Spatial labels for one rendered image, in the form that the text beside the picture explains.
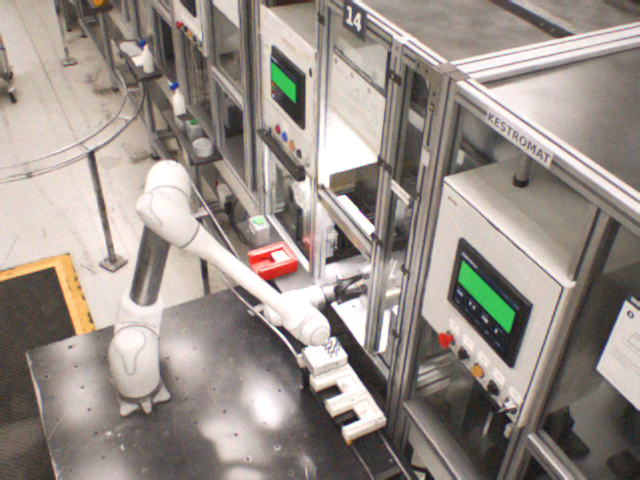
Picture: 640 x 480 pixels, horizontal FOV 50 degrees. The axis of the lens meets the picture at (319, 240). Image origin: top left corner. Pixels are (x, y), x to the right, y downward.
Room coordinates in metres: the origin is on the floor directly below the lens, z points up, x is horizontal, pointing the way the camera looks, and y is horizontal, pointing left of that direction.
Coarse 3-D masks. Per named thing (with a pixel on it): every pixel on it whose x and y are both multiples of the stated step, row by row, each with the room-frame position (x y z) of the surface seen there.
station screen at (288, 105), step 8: (272, 56) 2.20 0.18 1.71; (280, 64) 2.15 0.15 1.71; (288, 72) 2.09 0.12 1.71; (272, 80) 2.20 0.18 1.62; (296, 80) 2.03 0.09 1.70; (272, 88) 2.20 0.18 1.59; (280, 88) 2.15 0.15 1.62; (272, 96) 2.21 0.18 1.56; (280, 96) 2.14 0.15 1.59; (288, 96) 2.09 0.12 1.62; (280, 104) 2.15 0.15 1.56; (288, 104) 2.09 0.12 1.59; (288, 112) 2.09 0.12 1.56
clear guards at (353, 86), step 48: (336, 0) 1.89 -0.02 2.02; (336, 48) 1.88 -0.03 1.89; (384, 48) 1.66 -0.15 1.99; (336, 96) 1.87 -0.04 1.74; (384, 96) 1.64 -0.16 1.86; (336, 144) 1.86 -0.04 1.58; (288, 192) 2.17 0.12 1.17; (336, 192) 1.84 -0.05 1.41; (288, 240) 2.17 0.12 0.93; (384, 240) 1.58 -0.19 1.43; (384, 288) 1.55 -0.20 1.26; (384, 336) 1.53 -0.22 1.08
